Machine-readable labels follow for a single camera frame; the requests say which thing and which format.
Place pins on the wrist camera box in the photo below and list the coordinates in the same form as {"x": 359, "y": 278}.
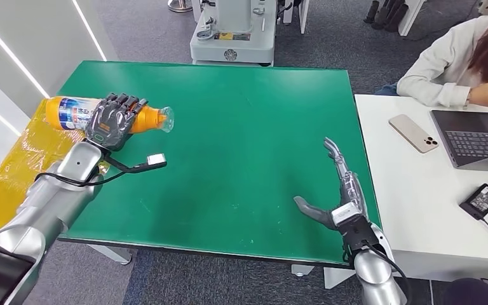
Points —
{"x": 156, "y": 159}
{"x": 351, "y": 223}

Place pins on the white desk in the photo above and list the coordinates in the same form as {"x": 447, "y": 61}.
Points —
{"x": 429, "y": 189}

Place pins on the black round object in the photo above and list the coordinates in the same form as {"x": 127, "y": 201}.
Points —
{"x": 475, "y": 292}

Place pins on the white furniture panel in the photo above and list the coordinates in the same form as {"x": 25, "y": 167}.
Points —
{"x": 410, "y": 16}

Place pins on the small white table foot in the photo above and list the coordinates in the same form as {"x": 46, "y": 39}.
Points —
{"x": 302, "y": 270}

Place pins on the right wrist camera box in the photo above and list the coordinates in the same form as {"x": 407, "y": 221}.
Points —
{"x": 351, "y": 223}

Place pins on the white furniture legs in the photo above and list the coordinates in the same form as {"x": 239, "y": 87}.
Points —
{"x": 303, "y": 14}

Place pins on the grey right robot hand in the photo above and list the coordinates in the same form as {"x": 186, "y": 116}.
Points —
{"x": 349, "y": 189}

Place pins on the yellow taped cardboard box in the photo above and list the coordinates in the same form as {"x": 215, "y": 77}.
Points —
{"x": 16, "y": 168}

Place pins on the orange plastic bottle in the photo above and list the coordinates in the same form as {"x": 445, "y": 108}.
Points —
{"x": 69, "y": 113}

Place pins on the white table leg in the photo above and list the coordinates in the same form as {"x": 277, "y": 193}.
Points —
{"x": 113, "y": 254}
{"x": 338, "y": 278}

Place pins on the black power adapter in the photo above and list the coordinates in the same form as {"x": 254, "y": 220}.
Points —
{"x": 481, "y": 202}

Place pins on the beige smartphone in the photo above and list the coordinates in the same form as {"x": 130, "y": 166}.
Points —
{"x": 413, "y": 133}

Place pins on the person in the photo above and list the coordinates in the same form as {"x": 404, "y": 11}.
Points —
{"x": 437, "y": 67}

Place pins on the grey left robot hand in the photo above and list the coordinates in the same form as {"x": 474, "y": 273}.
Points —
{"x": 111, "y": 126}

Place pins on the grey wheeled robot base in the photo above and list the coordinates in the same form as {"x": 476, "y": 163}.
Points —
{"x": 233, "y": 44}

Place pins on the green topped table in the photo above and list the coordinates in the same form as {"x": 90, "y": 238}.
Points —
{"x": 235, "y": 147}

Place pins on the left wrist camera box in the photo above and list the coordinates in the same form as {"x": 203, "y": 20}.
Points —
{"x": 156, "y": 159}

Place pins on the dark grey laptop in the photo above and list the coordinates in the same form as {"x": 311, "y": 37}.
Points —
{"x": 475, "y": 139}

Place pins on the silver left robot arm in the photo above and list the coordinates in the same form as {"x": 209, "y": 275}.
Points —
{"x": 46, "y": 210}

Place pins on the round metal stand base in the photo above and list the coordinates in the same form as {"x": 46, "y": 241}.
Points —
{"x": 179, "y": 6}

